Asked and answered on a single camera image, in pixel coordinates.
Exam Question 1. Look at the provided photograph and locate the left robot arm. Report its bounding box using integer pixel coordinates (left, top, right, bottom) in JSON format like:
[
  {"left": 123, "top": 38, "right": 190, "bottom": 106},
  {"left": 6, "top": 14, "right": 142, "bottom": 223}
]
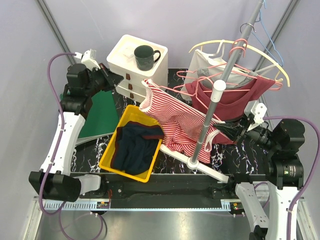
[{"left": 28, "top": 63, "right": 124, "bottom": 202}]

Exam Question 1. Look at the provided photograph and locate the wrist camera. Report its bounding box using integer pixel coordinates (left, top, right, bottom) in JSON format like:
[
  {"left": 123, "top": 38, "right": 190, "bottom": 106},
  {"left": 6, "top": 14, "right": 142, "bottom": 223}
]
[
  {"left": 244, "top": 100, "right": 267, "bottom": 131},
  {"left": 75, "top": 49, "right": 100, "bottom": 71}
]

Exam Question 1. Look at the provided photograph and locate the pink hanger top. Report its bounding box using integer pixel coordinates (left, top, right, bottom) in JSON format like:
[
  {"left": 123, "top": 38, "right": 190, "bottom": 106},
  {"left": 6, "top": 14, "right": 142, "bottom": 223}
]
[{"left": 176, "top": 38, "right": 258, "bottom": 81}]

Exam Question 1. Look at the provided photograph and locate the maroon tank top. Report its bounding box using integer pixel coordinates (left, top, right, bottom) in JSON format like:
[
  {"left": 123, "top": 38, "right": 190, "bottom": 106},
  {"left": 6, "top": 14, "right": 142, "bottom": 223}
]
[{"left": 184, "top": 76, "right": 281, "bottom": 146}]

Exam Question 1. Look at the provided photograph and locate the grey clothes rack pole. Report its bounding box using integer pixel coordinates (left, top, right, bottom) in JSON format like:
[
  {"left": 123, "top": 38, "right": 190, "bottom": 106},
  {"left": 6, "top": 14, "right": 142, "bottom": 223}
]
[{"left": 191, "top": 0, "right": 264, "bottom": 164}]

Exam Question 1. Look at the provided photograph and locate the pink hanger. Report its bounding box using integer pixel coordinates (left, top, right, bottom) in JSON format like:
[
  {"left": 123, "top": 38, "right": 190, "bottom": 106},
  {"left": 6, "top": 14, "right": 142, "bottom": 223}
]
[
  {"left": 173, "top": 46, "right": 283, "bottom": 93},
  {"left": 176, "top": 38, "right": 258, "bottom": 81},
  {"left": 141, "top": 76, "right": 214, "bottom": 110}
]

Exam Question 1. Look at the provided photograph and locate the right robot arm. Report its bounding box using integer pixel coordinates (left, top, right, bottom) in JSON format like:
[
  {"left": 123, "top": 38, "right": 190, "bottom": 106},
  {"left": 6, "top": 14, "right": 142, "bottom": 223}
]
[{"left": 214, "top": 116, "right": 305, "bottom": 240}]

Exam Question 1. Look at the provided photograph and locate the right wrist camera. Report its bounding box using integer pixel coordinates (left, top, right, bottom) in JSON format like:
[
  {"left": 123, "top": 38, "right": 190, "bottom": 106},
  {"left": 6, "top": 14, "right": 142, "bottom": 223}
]
[{"left": 244, "top": 100, "right": 267, "bottom": 131}]

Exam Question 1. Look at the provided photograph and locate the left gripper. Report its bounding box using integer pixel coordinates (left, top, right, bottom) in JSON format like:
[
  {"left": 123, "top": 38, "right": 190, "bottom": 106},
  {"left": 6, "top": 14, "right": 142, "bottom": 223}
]
[{"left": 84, "top": 62, "right": 124, "bottom": 97}]

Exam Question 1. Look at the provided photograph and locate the cream plastic hanger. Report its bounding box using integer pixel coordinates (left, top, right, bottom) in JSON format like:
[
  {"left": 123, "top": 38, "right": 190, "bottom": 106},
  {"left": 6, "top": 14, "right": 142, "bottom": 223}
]
[{"left": 189, "top": 39, "right": 291, "bottom": 88}]

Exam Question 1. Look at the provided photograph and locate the white drawer unit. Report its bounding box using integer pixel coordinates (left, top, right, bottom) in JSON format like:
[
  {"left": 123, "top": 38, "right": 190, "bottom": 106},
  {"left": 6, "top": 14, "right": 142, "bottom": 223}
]
[{"left": 106, "top": 34, "right": 168, "bottom": 103}]

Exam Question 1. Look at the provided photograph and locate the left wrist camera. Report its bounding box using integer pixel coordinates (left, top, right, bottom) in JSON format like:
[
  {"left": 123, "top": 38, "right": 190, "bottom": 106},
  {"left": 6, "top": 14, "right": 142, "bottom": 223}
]
[{"left": 75, "top": 49, "right": 100, "bottom": 71}]

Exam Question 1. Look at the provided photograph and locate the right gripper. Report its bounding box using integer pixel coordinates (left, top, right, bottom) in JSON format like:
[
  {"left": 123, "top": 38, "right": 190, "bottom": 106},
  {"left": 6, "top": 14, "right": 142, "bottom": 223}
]
[{"left": 214, "top": 110, "right": 280, "bottom": 152}]

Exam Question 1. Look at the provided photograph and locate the red white striped tank top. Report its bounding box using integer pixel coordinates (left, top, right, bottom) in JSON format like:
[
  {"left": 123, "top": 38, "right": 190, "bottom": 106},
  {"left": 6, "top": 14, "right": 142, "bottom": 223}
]
[{"left": 138, "top": 78, "right": 221, "bottom": 165}]

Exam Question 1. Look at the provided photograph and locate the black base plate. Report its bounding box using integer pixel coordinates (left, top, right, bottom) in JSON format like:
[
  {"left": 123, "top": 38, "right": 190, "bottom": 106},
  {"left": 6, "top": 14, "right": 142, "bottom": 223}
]
[{"left": 79, "top": 172, "right": 266, "bottom": 210}]

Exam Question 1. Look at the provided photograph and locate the navy tank top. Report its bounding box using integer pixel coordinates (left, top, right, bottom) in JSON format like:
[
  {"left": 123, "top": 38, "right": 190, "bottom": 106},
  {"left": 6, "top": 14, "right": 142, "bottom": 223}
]
[{"left": 110, "top": 121, "right": 165, "bottom": 176}]

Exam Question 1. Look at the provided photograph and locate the light blue wire hanger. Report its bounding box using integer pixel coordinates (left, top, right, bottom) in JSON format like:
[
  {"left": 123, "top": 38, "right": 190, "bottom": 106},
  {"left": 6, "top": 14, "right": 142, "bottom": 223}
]
[{"left": 251, "top": 9, "right": 284, "bottom": 67}]

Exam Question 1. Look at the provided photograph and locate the green ring binder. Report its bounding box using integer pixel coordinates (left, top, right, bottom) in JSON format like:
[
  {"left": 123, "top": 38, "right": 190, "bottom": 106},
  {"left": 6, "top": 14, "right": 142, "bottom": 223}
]
[{"left": 60, "top": 89, "right": 120, "bottom": 146}]

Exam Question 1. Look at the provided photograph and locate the dark green mug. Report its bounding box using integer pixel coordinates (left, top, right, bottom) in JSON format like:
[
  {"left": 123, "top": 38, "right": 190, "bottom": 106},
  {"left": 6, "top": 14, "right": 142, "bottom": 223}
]
[{"left": 133, "top": 45, "right": 161, "bottom": 71}]

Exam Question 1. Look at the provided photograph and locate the white rack base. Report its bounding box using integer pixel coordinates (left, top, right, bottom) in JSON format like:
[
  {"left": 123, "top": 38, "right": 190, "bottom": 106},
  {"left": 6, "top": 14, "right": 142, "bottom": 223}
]
[{"left": 160, "top": 144, "right": 229, "bottom": 184}]

